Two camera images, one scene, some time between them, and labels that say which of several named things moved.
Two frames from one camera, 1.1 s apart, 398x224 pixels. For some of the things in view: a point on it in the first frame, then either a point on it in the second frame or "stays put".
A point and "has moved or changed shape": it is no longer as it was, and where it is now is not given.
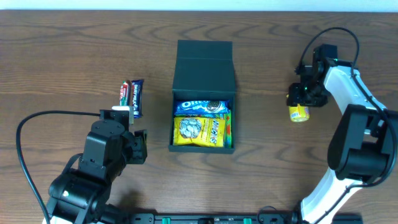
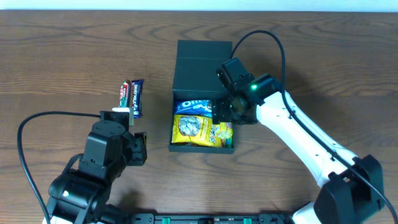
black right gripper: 304,99 -> 219,112
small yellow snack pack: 298,113 has moved or changed shape
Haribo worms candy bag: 227,130 -> 213,137
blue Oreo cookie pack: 201,106 stays put
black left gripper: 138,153 stays put
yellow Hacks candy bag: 203,132 stays put
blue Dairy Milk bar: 137,98 stays put
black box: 203,70 stays put
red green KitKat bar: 125,94 stays put
